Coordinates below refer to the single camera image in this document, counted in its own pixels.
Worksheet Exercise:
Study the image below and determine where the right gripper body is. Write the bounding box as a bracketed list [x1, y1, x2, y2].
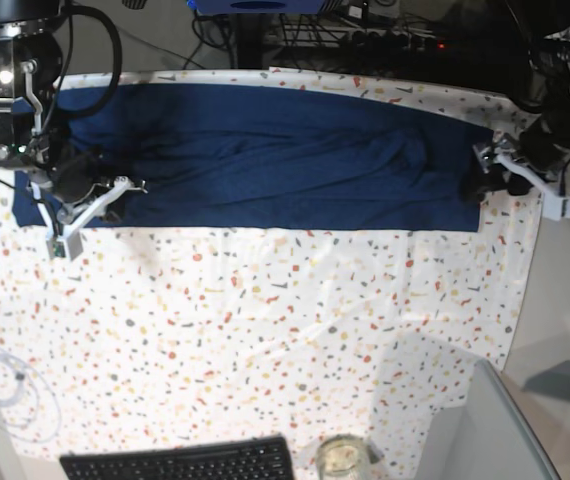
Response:
[0, 132, 115, 205]

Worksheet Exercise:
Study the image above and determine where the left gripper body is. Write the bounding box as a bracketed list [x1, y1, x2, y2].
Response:
[494, 117, 570, 175]

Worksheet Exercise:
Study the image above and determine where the dark blue t-shirt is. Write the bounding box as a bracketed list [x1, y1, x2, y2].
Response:
[12, 82, 495, 234]

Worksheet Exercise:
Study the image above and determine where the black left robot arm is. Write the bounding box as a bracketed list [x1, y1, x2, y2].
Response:
[461, 1, 570, 201]

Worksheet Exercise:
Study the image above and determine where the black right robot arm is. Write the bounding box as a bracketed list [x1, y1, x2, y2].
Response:
[0, 1, 123, 226]

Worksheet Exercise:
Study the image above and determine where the white terrazzo tablecloth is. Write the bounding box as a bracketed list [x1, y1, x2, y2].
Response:
[0, 69, 557, 474]

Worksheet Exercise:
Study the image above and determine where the black power strip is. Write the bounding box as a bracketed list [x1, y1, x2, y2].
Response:
[348, 30, 448, 54]

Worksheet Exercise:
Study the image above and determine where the blue box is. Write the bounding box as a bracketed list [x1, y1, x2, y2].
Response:
[187, 0, 325, 15]

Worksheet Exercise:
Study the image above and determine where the grey monitor back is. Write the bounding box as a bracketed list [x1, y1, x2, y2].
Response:
[416, 360, 560, 480]

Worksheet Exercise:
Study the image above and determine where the black keyboard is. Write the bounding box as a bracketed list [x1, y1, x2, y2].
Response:
[59, 436, 295, 480]

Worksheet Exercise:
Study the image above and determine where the glass jar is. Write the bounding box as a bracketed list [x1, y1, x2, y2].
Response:
[315, 435, 372, 480]

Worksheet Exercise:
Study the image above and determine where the coiled white cable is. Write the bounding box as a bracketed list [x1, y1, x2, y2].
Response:
[0, 344, 62, 444]

